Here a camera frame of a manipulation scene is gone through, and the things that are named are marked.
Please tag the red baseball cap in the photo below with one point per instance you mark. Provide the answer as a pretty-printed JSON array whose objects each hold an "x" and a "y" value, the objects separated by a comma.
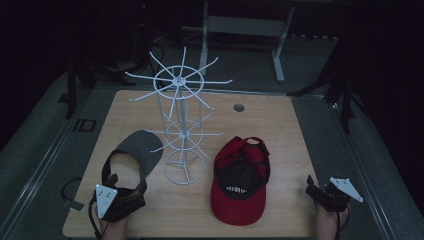
[{"x": 238, "y": 210}]

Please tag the grey table grommet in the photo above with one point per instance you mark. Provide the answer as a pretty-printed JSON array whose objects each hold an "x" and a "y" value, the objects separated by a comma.
[{"x": 239, "y": 107}]

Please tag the grey sun visor cap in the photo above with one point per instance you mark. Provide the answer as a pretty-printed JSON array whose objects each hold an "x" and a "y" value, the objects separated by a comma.
[{"x": 144, "y": 150}]

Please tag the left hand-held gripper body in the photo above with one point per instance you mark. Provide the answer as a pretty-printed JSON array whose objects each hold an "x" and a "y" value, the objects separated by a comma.
[{"x": 106, "y": 200}]

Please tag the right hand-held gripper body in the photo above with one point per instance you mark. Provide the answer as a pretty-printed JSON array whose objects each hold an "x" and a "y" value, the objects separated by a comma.
[{"x": 343, "y": 188}]

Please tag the black metal stand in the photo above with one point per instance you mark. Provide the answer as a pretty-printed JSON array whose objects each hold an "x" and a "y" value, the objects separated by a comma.
[
  {"x": 71, "y": 90},
  {"x": 346, "y": 100}
]

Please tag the person's left hand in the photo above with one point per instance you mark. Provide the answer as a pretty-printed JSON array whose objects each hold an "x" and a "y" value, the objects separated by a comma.
[{"x": 115, "y": 230}]

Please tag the person's right hand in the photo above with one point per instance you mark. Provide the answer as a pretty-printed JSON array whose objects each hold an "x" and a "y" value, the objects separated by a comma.
[{"x": 328, "y": 223}]

